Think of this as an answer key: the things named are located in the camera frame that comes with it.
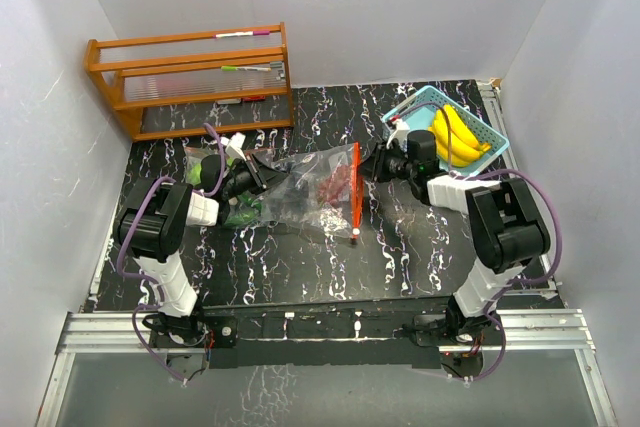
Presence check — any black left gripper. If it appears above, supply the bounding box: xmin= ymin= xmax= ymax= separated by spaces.
xmin=221 ymin=154 xmax=289 ymax=201

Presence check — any aluminium frame rail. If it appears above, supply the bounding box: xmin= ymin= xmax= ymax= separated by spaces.
xmin=56 ymin=309 xmax=595 ymax=353

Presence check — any red fake grape bunch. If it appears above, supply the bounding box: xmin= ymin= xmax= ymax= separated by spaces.
xmin=316 ymin=165 xmax=351 ymax=206

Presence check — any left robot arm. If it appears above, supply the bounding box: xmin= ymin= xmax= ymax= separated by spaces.
xmin=113 ymin=155 xmax=288 ymax=346

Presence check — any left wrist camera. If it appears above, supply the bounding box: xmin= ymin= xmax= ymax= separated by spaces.
xmin=221 ymin=132 xmax=246 ymax=160

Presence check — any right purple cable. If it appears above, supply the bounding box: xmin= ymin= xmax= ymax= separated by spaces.
xmin=399 ymin=101 xmax=564 ymax=383

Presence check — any clear bag with green food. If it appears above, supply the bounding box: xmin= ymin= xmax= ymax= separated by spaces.
xmin=185 ymin=139 xmax=286 ymax=227

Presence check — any clear zip bag red seal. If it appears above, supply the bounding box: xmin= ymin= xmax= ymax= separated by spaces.
xmin=258 ymin=142 xmax=364 ymax=241

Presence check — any light blue plastic basket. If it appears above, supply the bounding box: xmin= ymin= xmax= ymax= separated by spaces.
xmin=381 ymin=86 xmax=509 ymax=177

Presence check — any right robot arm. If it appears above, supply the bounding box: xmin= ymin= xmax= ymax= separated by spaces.
xmin=358 ymin=130 xmax=551 ymax=345

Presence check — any purple cable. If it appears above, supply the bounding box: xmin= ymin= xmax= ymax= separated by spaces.
xmin=399 ymin=101 xmax=564 ymax=383
xmin=117 ymin=122 xmax=226 ymax=383

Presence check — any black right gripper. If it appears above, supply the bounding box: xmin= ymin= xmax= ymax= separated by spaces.
xmin=354 ymin=140 xmax=417 ymax=183

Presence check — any yellow fake banana bunch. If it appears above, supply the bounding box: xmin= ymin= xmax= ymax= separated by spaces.
xmin=427 ymin=104 xmax=491 ymax=167

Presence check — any dark fake grape bunch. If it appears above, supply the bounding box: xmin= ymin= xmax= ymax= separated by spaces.
xmin=273 ymin=159 xmax=315 ymax=210

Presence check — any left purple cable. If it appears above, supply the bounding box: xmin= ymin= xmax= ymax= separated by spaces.
xmin=117 ymin=122 xmax=226 ymax=383

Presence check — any orange wooden rack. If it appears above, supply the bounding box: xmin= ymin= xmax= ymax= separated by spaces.
xmin=83 ymin=23 xmax=296 ymax=142

